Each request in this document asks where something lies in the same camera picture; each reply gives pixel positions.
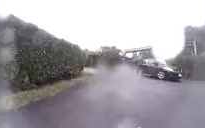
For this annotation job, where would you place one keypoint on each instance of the bush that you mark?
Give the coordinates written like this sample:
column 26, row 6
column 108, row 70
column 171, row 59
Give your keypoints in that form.
column 108, row 55

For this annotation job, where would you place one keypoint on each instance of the building with porch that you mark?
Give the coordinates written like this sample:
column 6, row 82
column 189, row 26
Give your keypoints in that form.
column 136, row 53

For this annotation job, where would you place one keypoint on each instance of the wet grey asphalt road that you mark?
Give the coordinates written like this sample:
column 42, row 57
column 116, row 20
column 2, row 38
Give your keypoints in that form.
column 116, row 103

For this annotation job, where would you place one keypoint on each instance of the dark car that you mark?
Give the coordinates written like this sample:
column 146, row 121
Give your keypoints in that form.
column 160, row 70

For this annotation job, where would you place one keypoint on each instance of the tall dark green hedge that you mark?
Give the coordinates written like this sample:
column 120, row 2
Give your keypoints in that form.
column 43, row 60

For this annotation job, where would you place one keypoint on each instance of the grass verge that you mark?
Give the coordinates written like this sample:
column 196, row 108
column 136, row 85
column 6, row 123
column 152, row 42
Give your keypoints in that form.
column 40, row 91

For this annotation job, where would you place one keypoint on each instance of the grey building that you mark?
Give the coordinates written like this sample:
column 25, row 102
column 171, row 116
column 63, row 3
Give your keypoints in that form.
column 198, row 40

